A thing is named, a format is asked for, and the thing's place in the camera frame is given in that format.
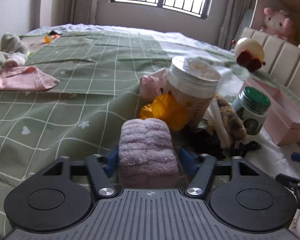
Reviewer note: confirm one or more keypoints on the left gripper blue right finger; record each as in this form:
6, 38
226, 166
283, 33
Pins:
188, 160

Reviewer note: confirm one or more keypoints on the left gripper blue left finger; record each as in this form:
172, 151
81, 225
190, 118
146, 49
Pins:
112, 163

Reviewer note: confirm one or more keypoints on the lavender fluffy towel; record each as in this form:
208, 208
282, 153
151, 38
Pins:
146, 155

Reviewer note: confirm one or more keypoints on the brown furry tail toy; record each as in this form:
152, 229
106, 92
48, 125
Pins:
232, 123

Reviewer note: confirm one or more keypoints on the pink plush piece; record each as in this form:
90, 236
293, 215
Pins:
152, 85

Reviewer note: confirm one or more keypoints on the pink cardboard box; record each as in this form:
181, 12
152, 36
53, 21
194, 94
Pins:
283, 117

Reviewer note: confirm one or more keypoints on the green lidded glass jar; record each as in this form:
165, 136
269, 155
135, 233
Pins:
252, 106

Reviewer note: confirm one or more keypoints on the tall clear lidded jar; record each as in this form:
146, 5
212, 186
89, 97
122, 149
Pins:
192, 81

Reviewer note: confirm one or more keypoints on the green checked bed sheet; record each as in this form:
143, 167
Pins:
47, 137

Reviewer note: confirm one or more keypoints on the cream padded headboard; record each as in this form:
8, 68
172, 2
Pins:
282, 58

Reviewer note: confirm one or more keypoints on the cream round plush toy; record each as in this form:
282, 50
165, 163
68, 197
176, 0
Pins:
249, 53

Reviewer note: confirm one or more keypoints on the pink cloth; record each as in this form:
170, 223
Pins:
29, 79

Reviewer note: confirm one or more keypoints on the pink bunny plush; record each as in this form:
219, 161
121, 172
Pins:
278, 24

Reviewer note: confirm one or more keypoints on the small orange toy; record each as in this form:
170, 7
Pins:
48, 39

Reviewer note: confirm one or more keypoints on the grey plush toy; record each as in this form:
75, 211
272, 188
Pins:
13, 51

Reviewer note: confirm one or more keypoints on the beige curtain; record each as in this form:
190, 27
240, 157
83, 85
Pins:
233, 17

